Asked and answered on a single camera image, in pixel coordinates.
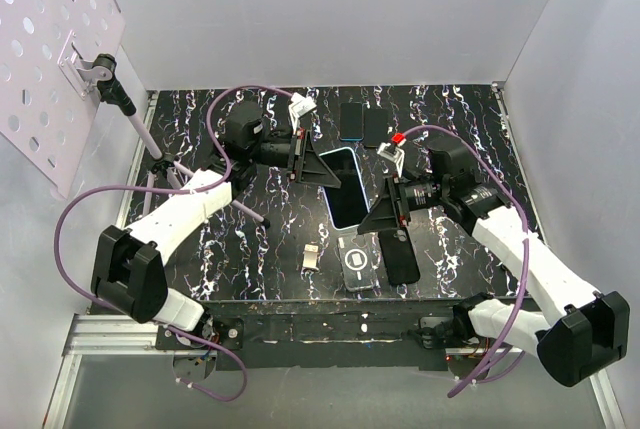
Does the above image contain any clear phone case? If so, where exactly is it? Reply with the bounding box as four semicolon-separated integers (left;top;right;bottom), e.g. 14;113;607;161
338;231;377;293

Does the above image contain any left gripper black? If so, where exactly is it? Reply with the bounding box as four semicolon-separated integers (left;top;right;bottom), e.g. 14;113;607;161
248;128;342;189

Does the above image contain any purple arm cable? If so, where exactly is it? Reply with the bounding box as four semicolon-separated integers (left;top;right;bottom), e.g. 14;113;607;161
53;84;301;403
399;124;531;398

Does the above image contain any tripod stand lilac black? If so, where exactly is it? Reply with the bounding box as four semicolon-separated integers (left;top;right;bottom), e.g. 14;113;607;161
94;52;274;230

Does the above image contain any small white plastic clip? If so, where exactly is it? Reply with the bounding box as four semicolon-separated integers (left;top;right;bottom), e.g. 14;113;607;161
302;244;319;271

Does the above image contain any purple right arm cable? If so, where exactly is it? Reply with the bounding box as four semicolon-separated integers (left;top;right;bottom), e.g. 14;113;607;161
399;124;531;398

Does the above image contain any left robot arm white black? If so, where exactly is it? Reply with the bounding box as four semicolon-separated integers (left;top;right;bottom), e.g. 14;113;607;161
91;94;341;349

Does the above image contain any aluminium frame rail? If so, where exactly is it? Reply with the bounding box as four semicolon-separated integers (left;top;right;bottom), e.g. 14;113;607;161
42;313;184;429

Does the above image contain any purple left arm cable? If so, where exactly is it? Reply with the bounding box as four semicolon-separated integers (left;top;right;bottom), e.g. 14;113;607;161
53;84;301;403

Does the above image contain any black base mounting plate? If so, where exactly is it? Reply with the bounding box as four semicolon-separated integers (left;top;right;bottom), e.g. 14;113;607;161
155;298;501;373

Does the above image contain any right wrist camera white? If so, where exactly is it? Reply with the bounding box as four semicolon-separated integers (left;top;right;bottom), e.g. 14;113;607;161
376;133;406;177

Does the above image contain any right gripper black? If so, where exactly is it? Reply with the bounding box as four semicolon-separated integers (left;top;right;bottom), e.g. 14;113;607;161
356;172;448;233

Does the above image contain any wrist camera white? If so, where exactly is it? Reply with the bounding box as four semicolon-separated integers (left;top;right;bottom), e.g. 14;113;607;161
288;92;316;132
376;133;406;177

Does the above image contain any perforated lilac metal plate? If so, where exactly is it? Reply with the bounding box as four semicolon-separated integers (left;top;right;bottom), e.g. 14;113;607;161
1;0;125;197

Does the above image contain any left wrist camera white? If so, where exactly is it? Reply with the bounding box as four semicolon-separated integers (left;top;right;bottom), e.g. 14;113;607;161
288;92;316;132

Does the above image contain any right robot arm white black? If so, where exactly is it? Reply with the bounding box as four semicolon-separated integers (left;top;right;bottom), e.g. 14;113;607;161
357;133;630;395

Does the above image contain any dark phone blue edge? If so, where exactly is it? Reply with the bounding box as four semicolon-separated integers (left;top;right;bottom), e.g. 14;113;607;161
339;102;364;142

